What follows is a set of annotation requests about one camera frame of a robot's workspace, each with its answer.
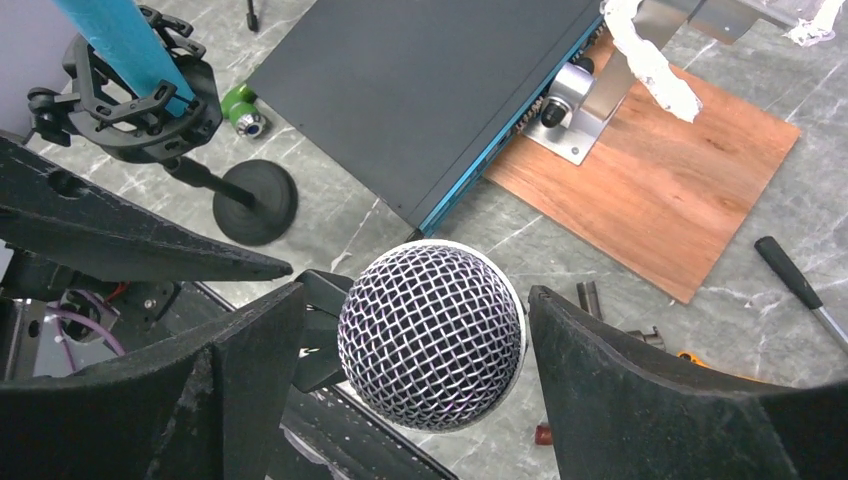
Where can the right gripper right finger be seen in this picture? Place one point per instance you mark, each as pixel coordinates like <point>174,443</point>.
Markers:
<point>620,408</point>

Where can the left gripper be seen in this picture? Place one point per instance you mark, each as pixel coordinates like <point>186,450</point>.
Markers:
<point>56,321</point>

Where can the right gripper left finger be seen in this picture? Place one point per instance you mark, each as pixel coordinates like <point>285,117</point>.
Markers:
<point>205,404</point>

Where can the silver mesh glitter microphone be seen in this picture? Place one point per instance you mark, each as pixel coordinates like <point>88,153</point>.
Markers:
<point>432,336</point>

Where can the black clip microphone stand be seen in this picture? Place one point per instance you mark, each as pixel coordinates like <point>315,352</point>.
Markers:
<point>325,294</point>

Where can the blue microphone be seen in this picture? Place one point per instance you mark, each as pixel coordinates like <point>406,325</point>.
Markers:
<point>121,35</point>

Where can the black tripod microphone stand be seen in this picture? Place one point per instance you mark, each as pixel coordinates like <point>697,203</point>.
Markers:
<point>252,20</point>

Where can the brown pipe fitting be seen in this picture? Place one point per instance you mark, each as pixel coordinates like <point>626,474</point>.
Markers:
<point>543,435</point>

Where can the yellow utility knife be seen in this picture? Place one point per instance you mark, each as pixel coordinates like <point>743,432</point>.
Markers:
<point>692,358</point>

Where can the green pipe fitting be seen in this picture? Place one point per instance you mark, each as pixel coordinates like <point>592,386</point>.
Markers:
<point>238,107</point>

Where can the wooden board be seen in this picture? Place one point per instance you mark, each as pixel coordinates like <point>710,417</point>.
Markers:
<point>661,196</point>

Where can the black flat box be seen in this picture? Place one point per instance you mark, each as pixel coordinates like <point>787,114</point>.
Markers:
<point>416,98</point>

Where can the black base frame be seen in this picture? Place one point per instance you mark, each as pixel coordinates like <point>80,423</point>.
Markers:
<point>322,435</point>

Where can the black shock mount stand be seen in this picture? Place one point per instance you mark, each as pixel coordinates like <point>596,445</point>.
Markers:
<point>254,203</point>

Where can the black handled hammer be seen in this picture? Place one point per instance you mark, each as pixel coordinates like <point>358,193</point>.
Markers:
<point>795,281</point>

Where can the metal bracket fixture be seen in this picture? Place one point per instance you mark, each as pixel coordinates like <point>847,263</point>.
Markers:
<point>576,106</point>

